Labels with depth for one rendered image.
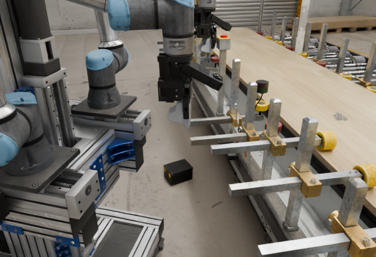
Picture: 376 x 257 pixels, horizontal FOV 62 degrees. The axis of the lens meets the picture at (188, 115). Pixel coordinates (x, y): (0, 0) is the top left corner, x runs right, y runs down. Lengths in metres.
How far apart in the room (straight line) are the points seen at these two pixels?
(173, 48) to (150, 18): 0.08
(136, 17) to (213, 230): 1.75
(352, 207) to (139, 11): 0.72
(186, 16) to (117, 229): 1.50
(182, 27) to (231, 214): 1.81
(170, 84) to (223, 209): 1.72
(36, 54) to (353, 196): 1.06
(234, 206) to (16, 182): 1.71
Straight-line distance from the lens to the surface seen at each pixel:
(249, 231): 2.26
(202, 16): 1.34
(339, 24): 9.45
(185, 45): 0.74
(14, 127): 0.89
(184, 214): 2.34
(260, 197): 1.45
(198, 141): 1.48
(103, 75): 1.37
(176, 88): 0.77
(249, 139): 1.52
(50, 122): 1.26
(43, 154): 1.05
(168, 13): 0.72
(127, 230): 1.97
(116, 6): 0.73
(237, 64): 1.70
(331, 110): 1.86
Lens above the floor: 1.60
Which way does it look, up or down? 26 degrees down
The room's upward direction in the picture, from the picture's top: straight up
